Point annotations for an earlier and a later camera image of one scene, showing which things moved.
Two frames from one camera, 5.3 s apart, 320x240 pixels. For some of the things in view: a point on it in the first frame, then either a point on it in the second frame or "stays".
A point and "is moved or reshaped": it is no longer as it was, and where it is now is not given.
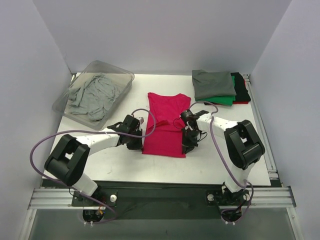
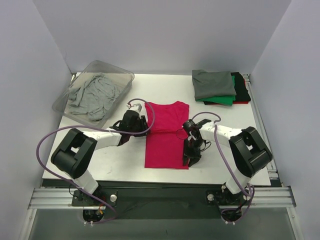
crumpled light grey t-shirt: (93, 96) stays
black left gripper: (136, 141) to (142, 125)
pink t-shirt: (166, 140) is moved or reshaped
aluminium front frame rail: (62, 198) stays
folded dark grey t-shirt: (211, 84) stays
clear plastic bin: (93, 95) stays
